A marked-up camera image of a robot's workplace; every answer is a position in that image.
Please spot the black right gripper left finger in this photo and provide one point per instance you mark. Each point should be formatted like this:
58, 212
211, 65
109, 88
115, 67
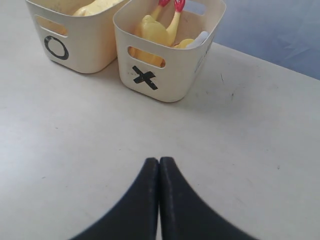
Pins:
135, 215

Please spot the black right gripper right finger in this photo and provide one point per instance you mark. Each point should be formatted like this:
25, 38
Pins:
184, 215

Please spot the broken chicken head with squeaker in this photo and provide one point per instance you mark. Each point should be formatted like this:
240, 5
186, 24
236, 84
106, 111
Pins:
190, 43

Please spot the headless yellow rubber chicken body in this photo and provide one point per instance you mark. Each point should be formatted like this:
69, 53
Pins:
152, 30

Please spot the yellow rubber chicken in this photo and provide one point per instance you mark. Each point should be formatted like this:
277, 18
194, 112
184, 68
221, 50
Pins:
93, 8

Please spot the cream bin marked X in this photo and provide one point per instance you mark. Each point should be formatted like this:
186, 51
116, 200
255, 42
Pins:
171, 82

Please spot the cream bin marked O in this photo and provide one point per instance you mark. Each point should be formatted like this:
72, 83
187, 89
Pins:
85, 44

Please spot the blue-grey backdrop curtain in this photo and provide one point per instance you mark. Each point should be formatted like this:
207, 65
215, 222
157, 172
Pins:
283, 32

